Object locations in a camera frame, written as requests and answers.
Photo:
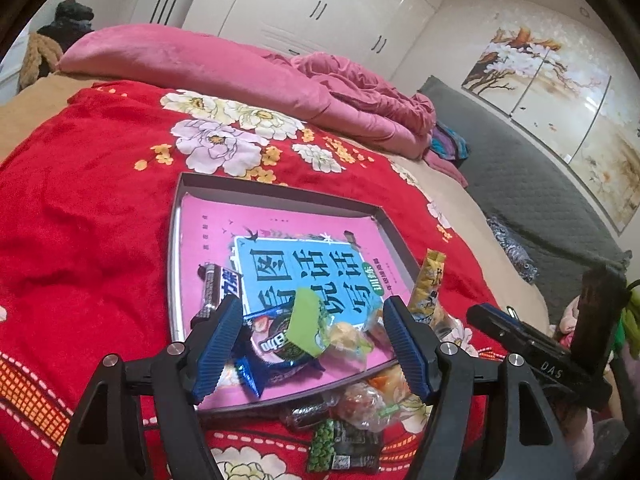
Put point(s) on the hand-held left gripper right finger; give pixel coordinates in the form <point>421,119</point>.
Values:
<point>407,350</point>

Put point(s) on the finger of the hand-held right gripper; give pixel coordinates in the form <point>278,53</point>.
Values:
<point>500,332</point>
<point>520,324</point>

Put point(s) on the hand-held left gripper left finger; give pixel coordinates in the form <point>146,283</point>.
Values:
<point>215,350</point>

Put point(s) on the short yellow cartoon snack packet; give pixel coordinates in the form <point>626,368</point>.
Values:
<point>400,377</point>

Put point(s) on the clear bag of brown snack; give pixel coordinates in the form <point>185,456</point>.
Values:
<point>452,330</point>

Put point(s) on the blue cookie packet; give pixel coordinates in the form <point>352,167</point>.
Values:
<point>270,345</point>

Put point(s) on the brown chocolate bar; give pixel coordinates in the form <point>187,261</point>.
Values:
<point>220,285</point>

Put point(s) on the long yellow snack packet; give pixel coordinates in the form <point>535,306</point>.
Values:
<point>427,285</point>

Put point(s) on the clear red pastry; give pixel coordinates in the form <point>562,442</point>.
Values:
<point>360,402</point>

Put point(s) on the green milk candy packet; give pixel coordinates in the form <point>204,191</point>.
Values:
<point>305,320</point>

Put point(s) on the dark sandwich cookie clear wrapper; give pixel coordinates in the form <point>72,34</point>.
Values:
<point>307,415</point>

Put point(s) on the black pea snack packet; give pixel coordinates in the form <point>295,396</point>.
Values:
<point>350,447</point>

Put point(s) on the grey shallow cardboard box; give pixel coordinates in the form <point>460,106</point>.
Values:
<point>280,192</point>

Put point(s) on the pink plush toy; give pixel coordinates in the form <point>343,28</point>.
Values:
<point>567,320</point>

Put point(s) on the black and white patterned cloth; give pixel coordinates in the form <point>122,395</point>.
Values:
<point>512,250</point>

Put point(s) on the green fabric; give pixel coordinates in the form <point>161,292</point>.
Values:
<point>631,320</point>

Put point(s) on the pink book with blue panel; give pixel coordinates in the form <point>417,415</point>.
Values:
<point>210,230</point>

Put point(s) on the grey quilted bed pad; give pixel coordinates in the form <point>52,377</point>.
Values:
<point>540,175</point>

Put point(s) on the red floral blanket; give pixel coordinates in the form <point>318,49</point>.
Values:
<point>75,235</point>

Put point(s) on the purple and teal clothes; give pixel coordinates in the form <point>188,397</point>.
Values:
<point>450,142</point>

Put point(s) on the pink quilt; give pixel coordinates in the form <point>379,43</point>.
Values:
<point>200,65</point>

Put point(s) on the white drawer cabinet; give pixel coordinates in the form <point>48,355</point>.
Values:
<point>10,82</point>

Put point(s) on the brown fuzzy cloth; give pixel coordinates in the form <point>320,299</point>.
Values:
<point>40,60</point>

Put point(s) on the white wardrobe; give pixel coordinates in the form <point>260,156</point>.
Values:
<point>325,10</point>

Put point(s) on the dark clothes pile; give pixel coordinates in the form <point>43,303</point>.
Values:
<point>67,20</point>

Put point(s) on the floral wall mural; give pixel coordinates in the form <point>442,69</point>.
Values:
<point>550,95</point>

